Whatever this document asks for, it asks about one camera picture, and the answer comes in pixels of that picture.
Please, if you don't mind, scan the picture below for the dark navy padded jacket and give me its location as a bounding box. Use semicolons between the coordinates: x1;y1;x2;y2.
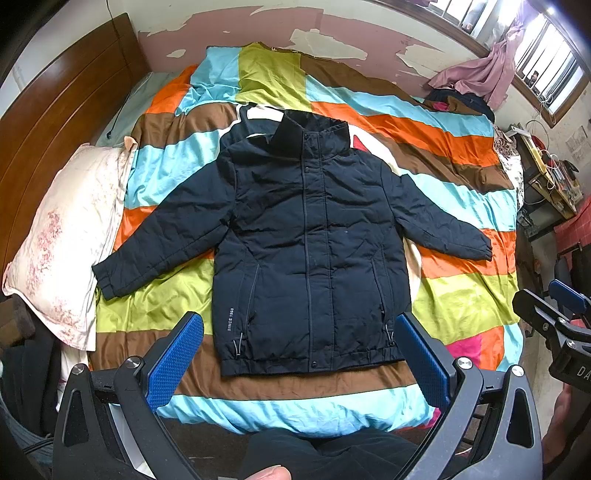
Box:
93;110;493;376

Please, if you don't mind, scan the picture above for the person's right hand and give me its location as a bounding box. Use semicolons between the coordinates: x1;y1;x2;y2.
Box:
542;383;590;479

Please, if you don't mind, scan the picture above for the person's left hand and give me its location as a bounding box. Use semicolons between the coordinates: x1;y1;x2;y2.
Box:
245;465;291;480

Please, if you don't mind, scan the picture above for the red checked cloth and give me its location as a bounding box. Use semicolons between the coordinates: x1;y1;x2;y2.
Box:
554;197;591;254

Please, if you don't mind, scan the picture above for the cluttered wooden side table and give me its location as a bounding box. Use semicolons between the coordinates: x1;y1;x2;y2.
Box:
506;125;583;241

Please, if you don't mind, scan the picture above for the pale floral pillow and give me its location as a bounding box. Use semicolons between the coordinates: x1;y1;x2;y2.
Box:
2;136;137;351

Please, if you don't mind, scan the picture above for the colourful striped duvet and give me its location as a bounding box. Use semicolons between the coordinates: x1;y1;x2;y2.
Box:
90;43;523;437

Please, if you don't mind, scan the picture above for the brown framed window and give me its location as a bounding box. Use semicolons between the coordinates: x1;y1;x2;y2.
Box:
385;1;590;127

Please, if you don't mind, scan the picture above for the pink window curtain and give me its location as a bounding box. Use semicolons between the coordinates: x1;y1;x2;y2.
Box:
428;19;525;110

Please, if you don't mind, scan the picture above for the brown wooden headboard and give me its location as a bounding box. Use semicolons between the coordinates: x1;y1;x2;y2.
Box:
1;13;148;265

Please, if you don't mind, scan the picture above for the dark clothes pile by wall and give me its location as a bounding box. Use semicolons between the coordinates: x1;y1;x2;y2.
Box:
424;89;495;123

